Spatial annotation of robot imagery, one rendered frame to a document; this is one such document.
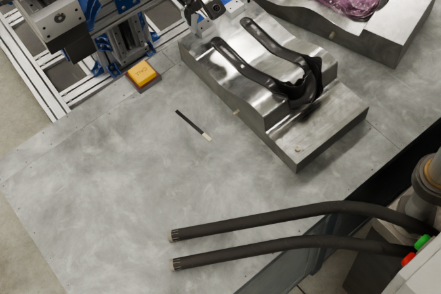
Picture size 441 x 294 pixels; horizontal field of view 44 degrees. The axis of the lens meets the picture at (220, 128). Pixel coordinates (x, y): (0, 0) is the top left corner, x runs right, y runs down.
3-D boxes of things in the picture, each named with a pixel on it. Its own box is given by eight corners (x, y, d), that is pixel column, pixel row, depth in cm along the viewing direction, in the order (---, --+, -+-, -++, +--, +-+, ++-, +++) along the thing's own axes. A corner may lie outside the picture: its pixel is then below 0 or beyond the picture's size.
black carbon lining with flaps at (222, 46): (207, 46, 155) (203, 24, 147) (249, 17, 159) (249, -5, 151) (289, 125, 140) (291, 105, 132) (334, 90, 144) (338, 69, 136)
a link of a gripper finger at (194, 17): (185, 23, 157) (187, -2, 150) (197, 35, 154) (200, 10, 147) (176, 27, 156) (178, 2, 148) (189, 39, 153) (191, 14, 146)
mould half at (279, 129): (181, 60, 162) (174, 30, 150) (247, 14, 169) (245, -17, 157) (295, 174, 141) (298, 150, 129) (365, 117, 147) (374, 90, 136)
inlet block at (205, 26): (176, 19, 162) (174, 6, 157) (190, 10, 163) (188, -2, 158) (203, 44, 156) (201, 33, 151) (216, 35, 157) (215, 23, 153)
